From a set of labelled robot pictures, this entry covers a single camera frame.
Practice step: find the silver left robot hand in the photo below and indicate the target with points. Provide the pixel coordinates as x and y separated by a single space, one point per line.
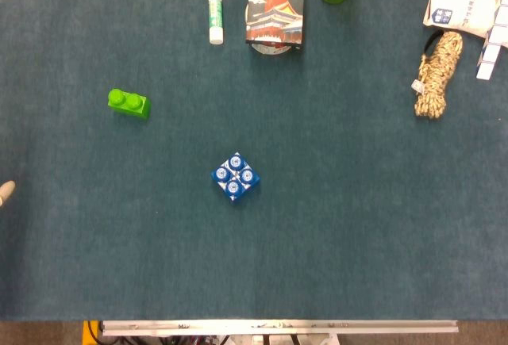
5 191

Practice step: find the green toy brick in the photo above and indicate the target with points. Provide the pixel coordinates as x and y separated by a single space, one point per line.
128 104

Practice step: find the blue toy brick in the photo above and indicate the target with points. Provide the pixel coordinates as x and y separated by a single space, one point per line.
235 177

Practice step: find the teal table cloth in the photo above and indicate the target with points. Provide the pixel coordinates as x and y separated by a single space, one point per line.
254 242

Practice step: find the white green glue stick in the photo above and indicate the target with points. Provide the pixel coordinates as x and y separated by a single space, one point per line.
215 16

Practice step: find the round white tin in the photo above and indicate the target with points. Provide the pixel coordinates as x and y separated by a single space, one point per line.
272 50

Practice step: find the palace print carton box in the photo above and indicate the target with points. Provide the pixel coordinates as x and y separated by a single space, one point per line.
275 8

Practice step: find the white bag with blue logo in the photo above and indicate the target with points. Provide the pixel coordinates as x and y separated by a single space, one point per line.
460 4

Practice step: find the blue white patterned paper box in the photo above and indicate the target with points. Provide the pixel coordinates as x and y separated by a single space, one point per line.
494 47

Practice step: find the yellow frame part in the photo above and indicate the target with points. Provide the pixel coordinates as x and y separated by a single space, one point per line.
87 333

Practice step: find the aluminium frame rail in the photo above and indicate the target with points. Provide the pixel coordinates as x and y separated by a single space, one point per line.
278 327

